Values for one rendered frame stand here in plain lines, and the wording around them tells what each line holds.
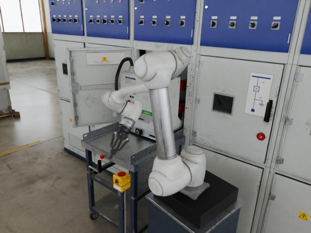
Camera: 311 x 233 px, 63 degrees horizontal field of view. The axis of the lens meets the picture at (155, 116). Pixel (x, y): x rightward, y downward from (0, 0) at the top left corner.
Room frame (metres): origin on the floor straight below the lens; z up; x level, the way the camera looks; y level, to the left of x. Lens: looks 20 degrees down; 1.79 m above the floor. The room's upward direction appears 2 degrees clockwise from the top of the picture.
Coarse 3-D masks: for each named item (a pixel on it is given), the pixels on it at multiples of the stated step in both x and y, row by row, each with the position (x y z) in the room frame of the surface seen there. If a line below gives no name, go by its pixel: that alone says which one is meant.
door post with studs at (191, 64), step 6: (198, 0) 2.09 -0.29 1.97; (198, 6) 2.09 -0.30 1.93; (198, 12) 2.09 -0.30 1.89; (198, 18) 2.09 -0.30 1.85; (198, 24) 2.08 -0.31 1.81; (192, 48) 2.11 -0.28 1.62; (192, 54) 2.10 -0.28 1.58; (192, 60) 2.10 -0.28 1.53; (192, 66) 2.10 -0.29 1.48; (192, 72) 2.09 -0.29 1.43; (192, 78) 2.09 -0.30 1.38; (192, 84) 2.09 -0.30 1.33; (192, 90) 2.09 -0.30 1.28; (186, 96) 2.12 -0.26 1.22; (192, 96) 2.08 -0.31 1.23; (186, 102) 2.12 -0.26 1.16; (186, 108) 2.11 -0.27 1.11; (186, 114) 2.12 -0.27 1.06; (186, 120) 2.11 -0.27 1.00; (186, 126) 2.11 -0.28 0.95; (186, 132) 2.10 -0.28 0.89; (186, 138) 2.10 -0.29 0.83; (186, 144) 2.10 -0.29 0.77
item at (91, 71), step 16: (80, 48) 2.29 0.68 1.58; (96, 48) 2.35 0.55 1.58; (112, 48) 2.41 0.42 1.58; (128, 48) 2.47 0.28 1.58; (80, 64) 2.31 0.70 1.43; (96, 64) 2.34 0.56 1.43; (112, 64) 2.44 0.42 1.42; (128, 64) 2.50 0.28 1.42; (80, 80) 2.31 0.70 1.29; (96, 80) 2.37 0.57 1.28; (112, 80) 2.43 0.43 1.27; (80, 96) 2.30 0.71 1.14; (96, 96) 2.37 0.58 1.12; (80, 112) 2.30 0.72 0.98; (96, 112) 2.36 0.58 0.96; (112, 112) 2.43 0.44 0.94
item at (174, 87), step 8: (120, 72) 2.23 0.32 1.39; (128, 72) 2.23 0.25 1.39; (120, 80) 2.23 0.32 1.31; (176, 80) 2.06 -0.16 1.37; (168, 88) 1.98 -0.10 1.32; (176, 88) 2.07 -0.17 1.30; (176, 96) 2.07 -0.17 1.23; (176, 104) 2.08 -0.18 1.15; (176, 112) 2.09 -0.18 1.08; (176, 120) 2.09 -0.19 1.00; (176, 128) 2.10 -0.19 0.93
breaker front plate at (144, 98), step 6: (126, 84) 2.19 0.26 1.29; (126, 96) 2.19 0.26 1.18; (138, 96) 2.10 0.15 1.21; (144, 96) 2.06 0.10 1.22; (144, 102) 2.06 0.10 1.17; (144, 108) 2.06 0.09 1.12; (150, 108) 2.01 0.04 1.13; (144, 114) 2.05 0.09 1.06; (138, 120) 2.09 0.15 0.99; (144, 120) 2.05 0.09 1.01; (138, 126) 2.10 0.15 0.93; (144, 126) 2.05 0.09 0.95; (150, 126) 2.01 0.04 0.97
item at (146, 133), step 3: (120, 120) 2.25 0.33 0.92; (135, 126) 2.12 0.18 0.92; (132, 129) 2.13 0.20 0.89; (135, 129) 2.11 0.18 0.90; (144, 129) 2.05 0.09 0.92; (144, 132) 2.04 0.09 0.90; (147, 132) 2.02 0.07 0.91; (150, 132) 2.00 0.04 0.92; (144, 135) 2.04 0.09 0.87; (147, 135) 2.02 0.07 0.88; (150, 135) 2.00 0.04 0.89; (153, 135) 1.98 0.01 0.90; (150, 138) 1.99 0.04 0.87
